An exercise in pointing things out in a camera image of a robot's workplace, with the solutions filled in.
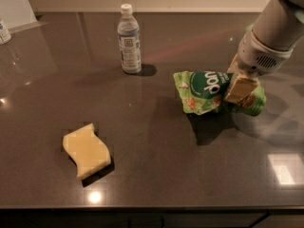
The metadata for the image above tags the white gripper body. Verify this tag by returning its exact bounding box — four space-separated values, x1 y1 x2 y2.
237 30 293 75

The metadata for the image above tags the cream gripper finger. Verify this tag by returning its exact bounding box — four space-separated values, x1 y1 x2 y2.
227 55 245 75
224 72 258 104

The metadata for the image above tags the green rice chip bag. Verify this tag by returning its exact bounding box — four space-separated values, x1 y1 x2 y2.
173 71 267 116

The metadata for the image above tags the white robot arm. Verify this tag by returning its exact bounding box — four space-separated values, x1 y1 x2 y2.
224 0 304 104

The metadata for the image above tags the clear plastic water bottle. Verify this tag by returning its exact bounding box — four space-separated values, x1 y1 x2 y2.
117 4 142 74

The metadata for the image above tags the yellow sponge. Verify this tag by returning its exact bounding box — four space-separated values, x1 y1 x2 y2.
63 123 111 181

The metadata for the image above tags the white container at left edge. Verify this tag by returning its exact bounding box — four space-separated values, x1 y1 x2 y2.
0 18 11 45

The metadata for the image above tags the white board leaning on wall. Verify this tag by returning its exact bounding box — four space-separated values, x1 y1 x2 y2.
0 0 36 29

